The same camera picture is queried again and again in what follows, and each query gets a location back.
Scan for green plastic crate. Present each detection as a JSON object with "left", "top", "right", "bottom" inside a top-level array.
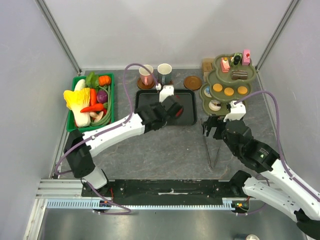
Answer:
[{"left": 66, "top": 72, "right": 114, "bottom": 133}]

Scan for upright orange toy carrot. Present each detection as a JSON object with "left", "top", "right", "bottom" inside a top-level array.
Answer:
[{"left": 90, "top": 88, "right": 97, "bottom": 106}]

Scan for left brown saucer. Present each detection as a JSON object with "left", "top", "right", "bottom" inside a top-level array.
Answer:
[{"left": 136, "top": 77, "right": 155, "bottom": 90}]

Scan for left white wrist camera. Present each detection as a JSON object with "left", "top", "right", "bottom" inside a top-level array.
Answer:
[{"left": 155, "top": 83, "right": 174, "bottom": 103}]

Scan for red mug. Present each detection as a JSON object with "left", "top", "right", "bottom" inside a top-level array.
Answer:
[{"left": 175, "top": 95, "right": 184, "bottom": 119}]

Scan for green white cake slice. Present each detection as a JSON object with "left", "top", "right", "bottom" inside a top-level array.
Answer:
[{"left": 230, "top": 52, "right": 243, "bottom": 66}]

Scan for white cable duct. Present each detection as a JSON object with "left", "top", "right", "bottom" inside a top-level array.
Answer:
[{"left": 46, "top": 198, "right": 236, "bottom": 211}]

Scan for right brown saucer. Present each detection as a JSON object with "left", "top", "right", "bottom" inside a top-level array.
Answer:
[{"left": 183, "top": 75, "right": 202, "bottom": 91}]

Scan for pink mug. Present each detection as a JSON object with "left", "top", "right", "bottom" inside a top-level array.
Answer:
[{"left": 138, "top": 64, "right": 154, "bottom": 87}]

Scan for yellow toy cabbage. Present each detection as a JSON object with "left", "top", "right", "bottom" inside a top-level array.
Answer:
[{"left": 63, "top": 88, "right": 90, "bottom": 114}]

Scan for metal tongs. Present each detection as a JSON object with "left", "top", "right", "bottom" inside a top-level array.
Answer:
[{"left": 200, "top": 119, "right": 222, "bottom": 172}]

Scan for pink cake with cherry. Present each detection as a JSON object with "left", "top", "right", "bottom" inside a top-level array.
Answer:
[{"left": 242, "top": 49, "right": 251, "bottom": 66}]

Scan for purple cable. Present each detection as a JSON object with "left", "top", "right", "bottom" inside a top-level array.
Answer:
[
  {"left": 233, "top": 90, "right": 320, "bottom": 216},
  {"left": 53, "top": 62, "right": 161, "bottom": 216}
]

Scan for black baking tray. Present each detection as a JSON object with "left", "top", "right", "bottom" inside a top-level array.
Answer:
[{"left": 135, "top": 88, "right": 197, "bottom": 126}]

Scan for lying orange toy carrot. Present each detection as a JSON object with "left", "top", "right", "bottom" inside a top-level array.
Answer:
[{"left": 80, "top": 103, "right": 105, "bottom": 113}]

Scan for green toy beans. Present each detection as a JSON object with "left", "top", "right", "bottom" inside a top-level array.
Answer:
[{"left": 90, "top": 85, "right": 113, "bottom": 127}]

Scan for chocolate layer cake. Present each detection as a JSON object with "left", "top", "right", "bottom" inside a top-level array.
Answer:
[{"left": 231, "top": 70, "right": 248, "bottom": 80}]

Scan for orange biscuit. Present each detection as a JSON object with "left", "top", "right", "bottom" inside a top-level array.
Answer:
[
  {"left": 237, "top": 86, "right": 248, "bottom": 95},
  {"left": 223, "top": 87, "right": 235, "bottom": 97},
  {"left": 212, "top": 83, "right": 223, "bottom": 93}
]

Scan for purple toy onion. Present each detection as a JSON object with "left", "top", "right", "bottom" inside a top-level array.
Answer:
[{"left": 96, "top": 90, "right": 108, "bottom": 104}]

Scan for white toy radish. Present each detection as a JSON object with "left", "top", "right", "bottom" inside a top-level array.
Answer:
[{"left": 74, "top": 79, "right": 86, "bottom": 91}]

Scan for white chocolate donut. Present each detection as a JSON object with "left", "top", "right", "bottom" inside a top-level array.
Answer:
[{"left": 208, "top": 100, "right": 222, "bottom": 112}]

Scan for middle brown saucer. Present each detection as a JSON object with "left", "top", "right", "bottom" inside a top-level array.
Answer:
[{"left": 157, "top": 80, "right": 173, "bottom": 86}]

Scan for brown cardboard boxes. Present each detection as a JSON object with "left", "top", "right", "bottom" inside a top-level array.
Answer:
[{"left": 201, "top": 57, "right": 215, "bottom": 75}]

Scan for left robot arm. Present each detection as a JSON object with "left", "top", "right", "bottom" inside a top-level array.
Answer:
[{"left": 63, "top": 95, "right": 184, "bottom": 197}]

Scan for pink striped cake slice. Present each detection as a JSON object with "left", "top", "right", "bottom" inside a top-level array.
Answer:
[{"left": 220, "top": 57, "right": 230, "bottom": 73}]

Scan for grey blue mug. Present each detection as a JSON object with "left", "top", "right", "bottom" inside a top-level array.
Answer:
[{"left": 157, "top": 63, "right": 173, "bottom": 84}]

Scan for green three-tier stand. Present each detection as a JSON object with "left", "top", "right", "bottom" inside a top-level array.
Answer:
[{"left": 199, "top": 53, "right": 257, "bottom": 116}]

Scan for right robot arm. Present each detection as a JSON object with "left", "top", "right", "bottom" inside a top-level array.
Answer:
[{"left": 201, "top": 115, "right": 320, "bottom": 240}]

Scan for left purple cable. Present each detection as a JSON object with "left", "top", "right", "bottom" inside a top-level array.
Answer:
[{"left": 53, "top": 62, "right": 161, "bottom": 216}]

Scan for beige toy mushroom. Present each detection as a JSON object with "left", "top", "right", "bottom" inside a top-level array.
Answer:
[{"left": 89, "top": 111, "right": 104, "bottom": 122}]

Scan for orange toy pumpkin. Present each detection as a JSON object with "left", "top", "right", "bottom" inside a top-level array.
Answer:
[{"left": 98, "top": 75, "right": 112, "bottom": 87}]

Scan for brown saucer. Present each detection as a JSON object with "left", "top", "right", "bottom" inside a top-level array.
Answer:
[
  {"left": 136, "top": 77, "right": 155, "bottom": 90},
  {"left": 183, "top": 75, "right": 202, "bottom": 91},
  {"left": 157, "top": 80, "right": 173, "bottom": 86}
]

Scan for blue iced donut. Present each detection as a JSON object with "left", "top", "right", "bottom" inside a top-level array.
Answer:
[{"left": 203, "top": 86, "right": 212, "bottom": 98}]

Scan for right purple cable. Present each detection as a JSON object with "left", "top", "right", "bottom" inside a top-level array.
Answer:
[{"left": 233, "top": 90, "right": 320, "bottom": 216}]

